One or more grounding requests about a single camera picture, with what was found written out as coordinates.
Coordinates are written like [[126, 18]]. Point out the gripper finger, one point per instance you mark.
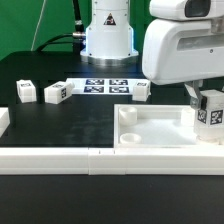
[[193, 88]]

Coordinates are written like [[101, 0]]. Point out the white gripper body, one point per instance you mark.
[[175, 52]]

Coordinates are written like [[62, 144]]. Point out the white square tabletop tray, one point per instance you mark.
[[152, 126]]

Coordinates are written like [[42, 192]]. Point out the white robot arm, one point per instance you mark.
[[110, 38]]

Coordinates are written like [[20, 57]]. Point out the white marker tag sheet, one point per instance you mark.
[[106, 86]]

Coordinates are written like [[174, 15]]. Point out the white front fence bar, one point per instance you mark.
[[108, 161]]

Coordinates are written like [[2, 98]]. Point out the white left fence piece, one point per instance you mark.
[[4, 119]]

